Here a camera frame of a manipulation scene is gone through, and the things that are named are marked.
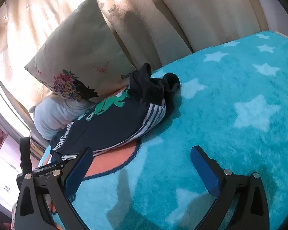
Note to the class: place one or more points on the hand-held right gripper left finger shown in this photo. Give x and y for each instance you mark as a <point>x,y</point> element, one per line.
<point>76,172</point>

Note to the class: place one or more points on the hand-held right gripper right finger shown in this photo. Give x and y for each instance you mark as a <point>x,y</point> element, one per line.
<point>204,170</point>

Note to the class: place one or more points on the pink wooden dresser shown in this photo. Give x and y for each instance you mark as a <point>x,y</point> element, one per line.
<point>4,170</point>

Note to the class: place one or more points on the turquoise cartoon print blanket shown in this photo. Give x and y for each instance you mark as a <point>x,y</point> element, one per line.
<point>206,124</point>

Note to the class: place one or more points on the grey plush pillow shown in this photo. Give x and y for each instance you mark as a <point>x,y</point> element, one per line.
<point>55,117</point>

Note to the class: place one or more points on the cream floral cushion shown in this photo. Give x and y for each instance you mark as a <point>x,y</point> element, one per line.
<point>81,48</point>

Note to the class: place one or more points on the beige embroidered curtain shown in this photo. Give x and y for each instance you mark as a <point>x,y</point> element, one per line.
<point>38,9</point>

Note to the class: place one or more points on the window frame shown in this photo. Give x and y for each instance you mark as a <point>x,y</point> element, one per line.
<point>7,95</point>

